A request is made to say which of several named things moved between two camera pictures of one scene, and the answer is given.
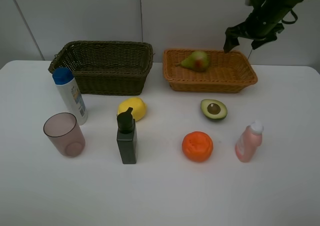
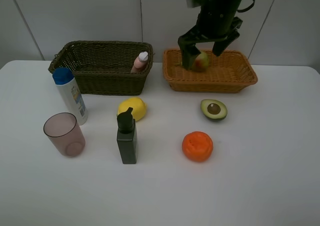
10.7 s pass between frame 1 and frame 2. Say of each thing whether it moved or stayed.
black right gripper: moved
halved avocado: stayed
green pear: stayed
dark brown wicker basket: stayed
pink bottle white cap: moved
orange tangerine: stayed
